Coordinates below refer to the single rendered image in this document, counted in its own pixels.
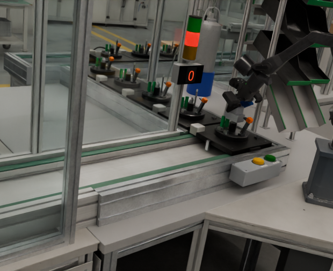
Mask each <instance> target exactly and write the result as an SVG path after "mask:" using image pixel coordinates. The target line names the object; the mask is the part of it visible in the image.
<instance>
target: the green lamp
mask: <svg viewBox="0 0 333 271"><path fill-rule="evenodd" d="M201 23H202V19H197V18H191V17H189V19H188V23H187V31H189V32H194V33H200V29H201Z"/></svg>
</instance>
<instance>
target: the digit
mask: <svg viewBox="0 0 333 271"><path fill-rule="evenodd" d="M196 71H197V67H188V68H187V74H186V81H185V83H192V82H195V77H196Z"/></svg>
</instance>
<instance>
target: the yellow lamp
mask: <svg viewBox="0 0 333 271"><path fill-rule="evenodd" d="M197 48H198V47H193V46H187V45H184V50H183V57H182V58H183V59H187V60H195V59H196V54H197Z"/></svg>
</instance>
